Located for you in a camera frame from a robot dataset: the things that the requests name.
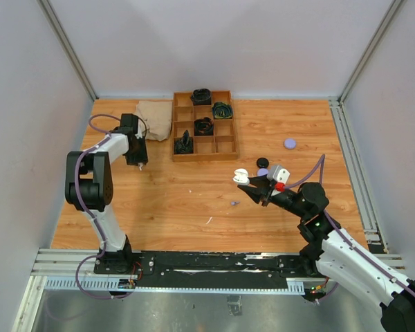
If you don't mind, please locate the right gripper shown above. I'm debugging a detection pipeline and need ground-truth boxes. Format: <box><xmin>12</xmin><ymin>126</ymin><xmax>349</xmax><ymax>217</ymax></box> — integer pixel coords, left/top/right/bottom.
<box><xmin>239</xmin><ymin>173</ymin><xmax>308</xmax><ymax>219</ymax></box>

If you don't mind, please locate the purple earbud case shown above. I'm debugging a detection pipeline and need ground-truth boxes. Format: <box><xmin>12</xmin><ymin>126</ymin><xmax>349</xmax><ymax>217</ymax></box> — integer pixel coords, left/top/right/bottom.
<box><xmin>257</xmin><ymin>168</ymin><xmax>269</xmax><ymax>176</ymax></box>
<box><xmin>284</xmin><ymin>138</ymin><xmax>297</xmax><ymax>149</ymax></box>

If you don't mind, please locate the white earbud case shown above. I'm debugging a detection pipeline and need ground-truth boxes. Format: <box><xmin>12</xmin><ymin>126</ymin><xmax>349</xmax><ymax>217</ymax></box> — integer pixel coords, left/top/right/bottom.
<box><xmin>232</xmin><ymin>168</ymin><xmax>250</xmax><ymax>186</ymax></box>

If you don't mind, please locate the black earbud case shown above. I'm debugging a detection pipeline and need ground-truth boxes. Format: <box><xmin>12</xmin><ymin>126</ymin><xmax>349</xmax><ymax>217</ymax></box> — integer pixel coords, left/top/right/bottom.
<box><xmin>256</xmin><ymin>157</ymin><xmax>270</xmax><ymax>169</ymax></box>

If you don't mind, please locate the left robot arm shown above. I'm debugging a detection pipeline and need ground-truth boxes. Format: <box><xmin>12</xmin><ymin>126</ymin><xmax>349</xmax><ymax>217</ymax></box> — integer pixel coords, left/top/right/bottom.
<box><xmin>65</xmin><ymin>113</ymin><xmax>148</xmax><ymax>274</ymax></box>

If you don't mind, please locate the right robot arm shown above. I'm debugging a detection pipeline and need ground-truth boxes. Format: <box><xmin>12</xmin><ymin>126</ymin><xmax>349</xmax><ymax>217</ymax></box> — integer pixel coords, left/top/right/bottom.
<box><xmin>233</xmin><ymin>169</ymin><xmax>415</xmax><ymax>331</ymax></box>

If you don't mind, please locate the beige folded cloth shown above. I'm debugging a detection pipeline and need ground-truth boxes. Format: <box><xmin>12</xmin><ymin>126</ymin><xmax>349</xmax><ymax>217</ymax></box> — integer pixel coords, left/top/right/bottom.
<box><xmin>135</xmin><ymin>100</ymin><xmax>172</xmax><ymax>142</ymax></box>

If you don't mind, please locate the dark floral folded tie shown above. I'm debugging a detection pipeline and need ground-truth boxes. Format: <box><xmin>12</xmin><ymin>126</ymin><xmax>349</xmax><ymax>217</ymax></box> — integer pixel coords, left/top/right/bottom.
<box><xmin>174</xmin><ymin>130</ymin><xmax>194</xmax><ymax>155</ymax></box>

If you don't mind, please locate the wooden compartment tray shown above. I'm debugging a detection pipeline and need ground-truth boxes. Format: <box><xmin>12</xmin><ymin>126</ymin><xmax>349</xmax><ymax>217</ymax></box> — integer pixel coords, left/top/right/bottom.
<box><xmin>172</xmin><ymin>89</ymin><xmax>239</xmax><ymax>162</ymax></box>

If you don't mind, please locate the black orange rolled tie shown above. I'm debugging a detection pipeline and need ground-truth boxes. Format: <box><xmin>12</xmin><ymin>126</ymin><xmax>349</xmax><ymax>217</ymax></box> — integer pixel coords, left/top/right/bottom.
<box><xmin>194</xmin><ymin>117</ymin><xmax>214</xmax><ymax>136</ymax></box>

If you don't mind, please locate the blue yellow rolled tie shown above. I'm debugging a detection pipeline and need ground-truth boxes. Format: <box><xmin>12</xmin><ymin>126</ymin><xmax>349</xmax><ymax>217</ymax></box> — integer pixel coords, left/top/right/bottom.
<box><xmin>212</xmin><ymin>102</ymin><xmax>233</xmax><ymax>120</ymax></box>

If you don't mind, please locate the black rolled tie top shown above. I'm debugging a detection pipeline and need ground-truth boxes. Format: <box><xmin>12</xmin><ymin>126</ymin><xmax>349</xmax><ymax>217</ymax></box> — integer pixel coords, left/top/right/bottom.
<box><xmin>190</xmin><ymin>89</ymin><xmax>212</xmax><ymax>106</ymax></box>

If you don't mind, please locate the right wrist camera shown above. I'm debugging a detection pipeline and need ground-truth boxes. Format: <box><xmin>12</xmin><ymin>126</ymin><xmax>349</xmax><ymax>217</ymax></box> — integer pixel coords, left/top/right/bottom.
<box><xmin>266</xmin><ymin>165</ymin><xmax>290</xmax><ymax>184</ymax></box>

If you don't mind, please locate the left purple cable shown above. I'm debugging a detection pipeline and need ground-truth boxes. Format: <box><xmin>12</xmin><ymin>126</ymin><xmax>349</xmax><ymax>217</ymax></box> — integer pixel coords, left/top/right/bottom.
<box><xmin>74</xmin><ymin>114</ymin><xmax>149</xmax><ymax>300</ymax></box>

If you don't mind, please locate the purple cable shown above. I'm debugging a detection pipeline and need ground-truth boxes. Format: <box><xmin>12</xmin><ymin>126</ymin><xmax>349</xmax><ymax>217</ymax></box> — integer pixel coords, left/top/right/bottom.
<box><xmin>275</xmin><ymin>154</ymin><xmax>415</xmax><ymax>311</ymax></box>
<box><xmin>74</xmin><ymin>114</ymin><xmax>149</xmax><ymax>300</ymax></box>

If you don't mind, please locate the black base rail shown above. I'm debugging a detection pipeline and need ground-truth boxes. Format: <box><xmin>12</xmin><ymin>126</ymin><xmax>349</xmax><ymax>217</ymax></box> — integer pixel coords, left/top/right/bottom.
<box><xmin>93</xmin><ymin>251</ymin><xmax>321</xmax><ymax>291</ymax></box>

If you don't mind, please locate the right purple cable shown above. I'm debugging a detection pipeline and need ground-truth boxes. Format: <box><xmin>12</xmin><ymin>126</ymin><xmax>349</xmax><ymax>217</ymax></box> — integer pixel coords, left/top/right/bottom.
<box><xmin>275</xmin><ymin>154</ymin><xmax>415</xmax><ymax>311</ymax></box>

